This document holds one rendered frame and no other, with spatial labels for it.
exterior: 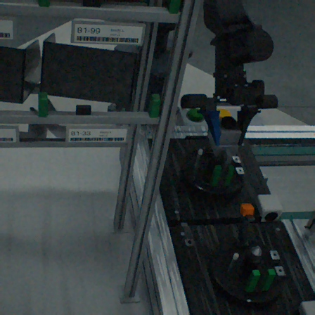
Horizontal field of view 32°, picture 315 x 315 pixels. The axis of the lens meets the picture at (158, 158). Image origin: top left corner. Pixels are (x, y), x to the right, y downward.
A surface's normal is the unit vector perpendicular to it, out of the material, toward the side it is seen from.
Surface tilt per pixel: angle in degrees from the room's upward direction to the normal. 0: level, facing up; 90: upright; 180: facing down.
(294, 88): 0
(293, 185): 0
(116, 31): 90
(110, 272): 0
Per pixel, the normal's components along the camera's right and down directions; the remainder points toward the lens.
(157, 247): 0.15, -0.73
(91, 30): 0.18, 0.69
